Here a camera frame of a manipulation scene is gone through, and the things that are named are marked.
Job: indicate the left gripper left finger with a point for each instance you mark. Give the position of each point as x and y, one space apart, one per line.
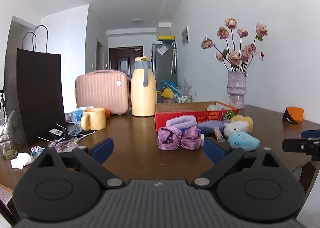
90 162

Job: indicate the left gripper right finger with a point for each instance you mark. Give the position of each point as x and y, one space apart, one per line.
223 156

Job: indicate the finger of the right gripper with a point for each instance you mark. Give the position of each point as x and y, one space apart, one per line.
297 145
310 134

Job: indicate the clear plastic snack packet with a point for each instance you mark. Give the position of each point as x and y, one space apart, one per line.
219 134

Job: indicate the blue plush toy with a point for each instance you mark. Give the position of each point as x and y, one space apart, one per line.
244 141

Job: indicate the lavender fluffy headband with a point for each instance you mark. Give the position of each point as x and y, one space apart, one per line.
182 122

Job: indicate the purple satin bow scrunchie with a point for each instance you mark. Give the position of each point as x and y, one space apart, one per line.
170 138

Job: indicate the orange and black card holder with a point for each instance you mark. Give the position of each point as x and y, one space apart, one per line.
293 115

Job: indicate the purple knitted fish toy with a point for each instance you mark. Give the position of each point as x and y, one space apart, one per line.
210 126

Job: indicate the white and yellow plush toy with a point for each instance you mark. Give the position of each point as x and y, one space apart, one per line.
238 123

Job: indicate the yellow ceramic mug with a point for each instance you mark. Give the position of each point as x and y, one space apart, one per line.
93 119

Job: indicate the blue wet wipes pack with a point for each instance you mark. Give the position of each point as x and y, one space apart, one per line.
76 115

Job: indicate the red cardboard box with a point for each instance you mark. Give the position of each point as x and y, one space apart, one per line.
202 111

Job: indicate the orange fruit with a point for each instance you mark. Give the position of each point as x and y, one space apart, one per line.
107 113

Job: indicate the crumpled white tissue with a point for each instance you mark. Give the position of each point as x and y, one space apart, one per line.
21 160

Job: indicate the purple ceramic vase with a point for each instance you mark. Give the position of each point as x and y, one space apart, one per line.
236 89

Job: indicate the pink mini suitcase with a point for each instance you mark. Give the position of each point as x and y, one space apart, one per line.
107 89

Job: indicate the black paper shopping bag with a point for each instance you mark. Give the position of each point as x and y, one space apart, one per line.
33 93

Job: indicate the clear glass with straw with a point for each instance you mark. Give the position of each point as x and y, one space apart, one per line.
8 149

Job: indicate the yellow and blue toy pile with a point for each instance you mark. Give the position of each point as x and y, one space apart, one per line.
167 90

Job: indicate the yellow thermos jug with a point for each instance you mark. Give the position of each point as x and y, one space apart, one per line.
143 88

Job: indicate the dried pink rose bouquet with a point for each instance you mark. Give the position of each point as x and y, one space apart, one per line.
237 56

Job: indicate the dark brown entrance door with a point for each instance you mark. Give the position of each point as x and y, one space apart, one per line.
123 58

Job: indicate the grey refrigerator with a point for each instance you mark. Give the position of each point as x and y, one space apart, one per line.
164 63

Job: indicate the yellow box on fridge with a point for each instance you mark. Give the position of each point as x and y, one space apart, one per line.
166 38

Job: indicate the ceiling lamp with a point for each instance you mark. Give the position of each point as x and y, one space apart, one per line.
137 20

